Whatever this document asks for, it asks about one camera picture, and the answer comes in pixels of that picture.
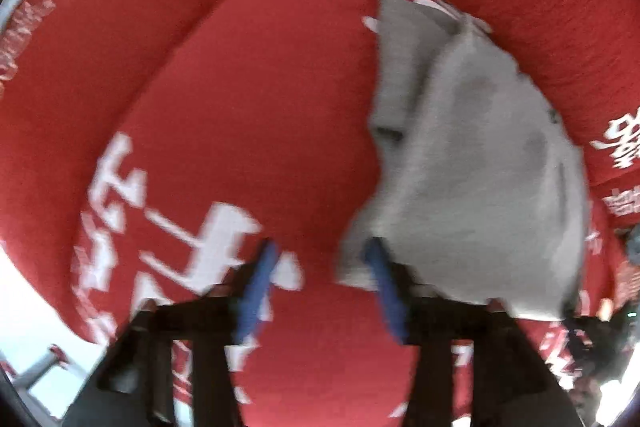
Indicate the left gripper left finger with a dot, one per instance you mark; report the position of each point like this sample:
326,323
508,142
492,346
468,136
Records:
133,384

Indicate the red sofa seat cushion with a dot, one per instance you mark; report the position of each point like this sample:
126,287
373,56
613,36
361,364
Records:
224,122

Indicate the grey knit sweater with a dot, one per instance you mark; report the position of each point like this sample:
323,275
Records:
481,191

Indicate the red sofa side cushion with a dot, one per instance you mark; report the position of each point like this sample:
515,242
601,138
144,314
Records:
70,68

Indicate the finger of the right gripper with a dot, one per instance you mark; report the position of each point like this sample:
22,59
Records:
600,349

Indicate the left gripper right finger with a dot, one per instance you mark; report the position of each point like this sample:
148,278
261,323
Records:
473,362

